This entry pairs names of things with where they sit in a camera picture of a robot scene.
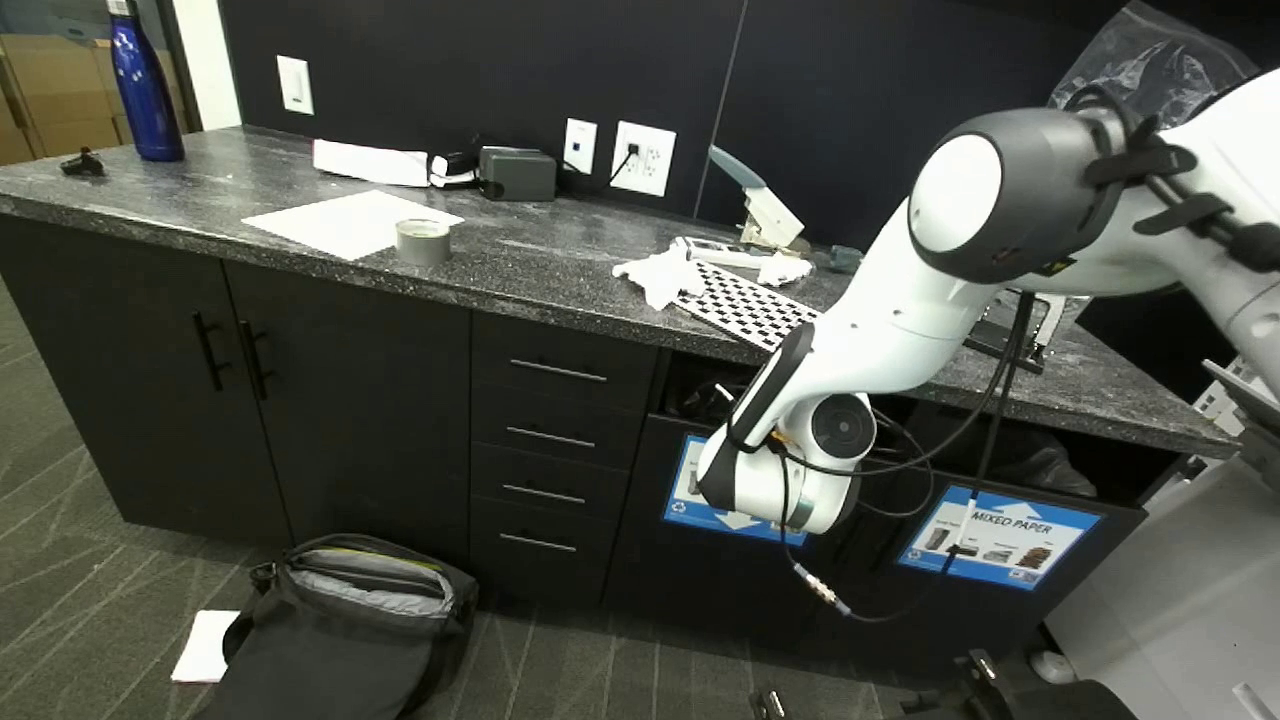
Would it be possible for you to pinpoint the small white wall plate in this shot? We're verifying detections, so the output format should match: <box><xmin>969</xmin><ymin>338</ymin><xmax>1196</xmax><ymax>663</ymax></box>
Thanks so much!
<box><xmin>559</xmin><ymin>111</ymin><xmax>602</xmax><ymax>179</ymax></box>

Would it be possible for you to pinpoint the blue label with down arrow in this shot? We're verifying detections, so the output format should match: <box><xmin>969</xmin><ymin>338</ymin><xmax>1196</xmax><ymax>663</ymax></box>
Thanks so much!
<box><xmin>659</xmin><ymin>433</ymin><xmax>815</xmax><ymax>552</ymax></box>

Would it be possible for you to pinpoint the black recycling bin cabinet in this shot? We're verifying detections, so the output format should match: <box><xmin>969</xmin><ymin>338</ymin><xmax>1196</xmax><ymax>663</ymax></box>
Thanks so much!
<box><xmin>602</xmin><ymin>411</ymin><xmax>855</xmax><ymax>631</ymax></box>
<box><xmin>822</xmin><ymin>456</ymin><xmax>1152</xmax><ymax>671</ymax></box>

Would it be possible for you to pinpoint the black plastic bin liner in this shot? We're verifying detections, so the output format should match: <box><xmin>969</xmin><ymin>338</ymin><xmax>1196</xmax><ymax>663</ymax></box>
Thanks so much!
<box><xmin>983</xmin><ymin>439</ymin><xmax>1112</xmax><ymax>500</ymax></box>
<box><xmin>653</xmin><ymin>347</ymin><xmax>805</xmax><ymax>433</ymax></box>

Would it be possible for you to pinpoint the black cabinet door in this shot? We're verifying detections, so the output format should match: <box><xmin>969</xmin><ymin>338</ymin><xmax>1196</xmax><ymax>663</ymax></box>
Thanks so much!
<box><xmin>0</xmin><ymin>216</ymin><xmax>292</xmax><ymax>552</ymax></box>
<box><xmin>218</xmin><ymin>255</ymin><xmax>473</xmax><ymax>555</ymax></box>

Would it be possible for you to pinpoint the small black object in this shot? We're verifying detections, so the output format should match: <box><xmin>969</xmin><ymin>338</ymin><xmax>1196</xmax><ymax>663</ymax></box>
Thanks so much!
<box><xmin>56</xmin><ymin>144</ymin><xmax>113</xmax><ymax>179</ymax></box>

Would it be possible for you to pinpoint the black cabinet drawer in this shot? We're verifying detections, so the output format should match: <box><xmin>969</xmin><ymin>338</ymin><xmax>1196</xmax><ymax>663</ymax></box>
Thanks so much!
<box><xmin>473</xmin><ymin>312</ymin><xmax>662</xmax><ymax>404</ymax></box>
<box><xmin>473</xmin><ymin>391</ymin><xmax>656</xmax><ymax>465</ymax></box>
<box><xmin>465</xmin><ymin>503</ymin><xmax>645</xmax><ymax>615</ymax></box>
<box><xmin>466</xmin><ymin>442</ymin><xmax>653</xmax><ymax>523</ymax></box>

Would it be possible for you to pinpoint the blue water bottle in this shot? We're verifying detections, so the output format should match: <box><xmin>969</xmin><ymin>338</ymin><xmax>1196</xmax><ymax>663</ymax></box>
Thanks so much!
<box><xmin>104</xmin><ymin>0</ymin><xmax>188</xmax><ymax>169</ymax></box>

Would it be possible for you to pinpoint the black cable with metal connector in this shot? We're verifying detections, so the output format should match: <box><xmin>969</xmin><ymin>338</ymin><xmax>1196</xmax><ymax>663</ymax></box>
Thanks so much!
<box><xmin>776</xmin><ymin>284</ymin><xmax>1047</xmax><ymax>631</ymax></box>

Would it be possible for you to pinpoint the white light switch plate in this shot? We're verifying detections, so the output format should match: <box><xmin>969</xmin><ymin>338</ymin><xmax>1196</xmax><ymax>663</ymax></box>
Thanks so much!
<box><xmin>270</xmin><ymin>52</ymin><xmax>321</xmax><ymax>119</ymax></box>

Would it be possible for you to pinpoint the white wall outlet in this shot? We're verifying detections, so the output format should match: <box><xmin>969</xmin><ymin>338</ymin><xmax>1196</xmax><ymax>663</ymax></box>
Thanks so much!
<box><xmin>606</xmin><ymin>117</ymin><xmax>681</xmax><ymax>200</ymax></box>

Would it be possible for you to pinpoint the black power adapter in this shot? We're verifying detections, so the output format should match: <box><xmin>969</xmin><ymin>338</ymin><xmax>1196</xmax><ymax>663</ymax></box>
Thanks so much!
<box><xmin>475</xmin><ymin>140</ymin><xmax>559</xmax><ymax>203</ymax></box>

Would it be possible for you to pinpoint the tape roll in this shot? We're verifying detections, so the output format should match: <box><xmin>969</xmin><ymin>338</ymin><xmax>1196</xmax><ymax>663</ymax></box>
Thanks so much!
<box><xmin>393</xmin><ymin>213</ymin><xmax>457</xmax><ymax>259</ymax></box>

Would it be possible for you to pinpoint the clear plastic bag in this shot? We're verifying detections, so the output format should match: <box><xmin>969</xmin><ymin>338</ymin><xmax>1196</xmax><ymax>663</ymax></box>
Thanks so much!
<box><xmin>1047</xmin><ymin>0</ymin><xmax>1256</xmax><ymax>133</ymax></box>

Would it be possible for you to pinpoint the blue label with up arrow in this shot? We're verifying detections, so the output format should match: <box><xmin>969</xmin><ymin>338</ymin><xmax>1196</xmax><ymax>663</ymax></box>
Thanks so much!
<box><xmin>894</xmin><ymin>479</ymin><xmax>1108</xmax><ymax>596</ymax></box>

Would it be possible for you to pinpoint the flat white paper sheet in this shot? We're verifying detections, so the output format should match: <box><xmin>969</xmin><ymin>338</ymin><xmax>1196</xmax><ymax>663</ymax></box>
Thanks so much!
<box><xmin>241</xmin><ymin>187</ymin><xmax>465</xmax><ymax>262</ymax></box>

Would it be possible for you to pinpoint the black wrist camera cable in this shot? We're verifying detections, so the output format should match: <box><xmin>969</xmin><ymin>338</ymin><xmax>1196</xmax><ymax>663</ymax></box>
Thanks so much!
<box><xmin>850</xmin><ymin>396</ymin><xmax>994</xmax><ymax>528</ymax></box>

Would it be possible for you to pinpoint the white power strip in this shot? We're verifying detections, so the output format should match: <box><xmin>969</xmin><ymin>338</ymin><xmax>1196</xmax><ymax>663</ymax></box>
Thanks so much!
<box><xmin>306</xmin><ymin>137</ymin><xmax>457</xmax><ymax>191</ymax></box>

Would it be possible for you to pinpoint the grey black backpack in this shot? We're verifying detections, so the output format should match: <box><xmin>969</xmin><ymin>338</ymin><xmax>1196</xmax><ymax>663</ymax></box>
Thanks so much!
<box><xmin>195</xmin><ymin>528</ymin><xmax>478</xmax><ymax>720</ymax></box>

